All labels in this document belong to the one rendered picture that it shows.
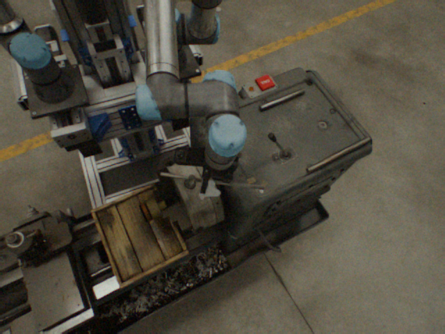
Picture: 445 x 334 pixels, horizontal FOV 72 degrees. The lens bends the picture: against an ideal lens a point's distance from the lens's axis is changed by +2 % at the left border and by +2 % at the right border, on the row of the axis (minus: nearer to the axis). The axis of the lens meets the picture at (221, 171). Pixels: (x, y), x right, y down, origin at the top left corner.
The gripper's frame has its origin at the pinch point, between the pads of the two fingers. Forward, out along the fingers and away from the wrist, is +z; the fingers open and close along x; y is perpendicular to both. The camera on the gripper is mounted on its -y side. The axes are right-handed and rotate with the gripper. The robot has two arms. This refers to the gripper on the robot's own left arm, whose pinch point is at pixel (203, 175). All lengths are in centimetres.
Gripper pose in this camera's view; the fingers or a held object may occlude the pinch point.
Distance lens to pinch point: 93.6
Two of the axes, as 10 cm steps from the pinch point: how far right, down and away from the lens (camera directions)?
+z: -1.4, 2.8, 9.5
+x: 1.4, -9.5, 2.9
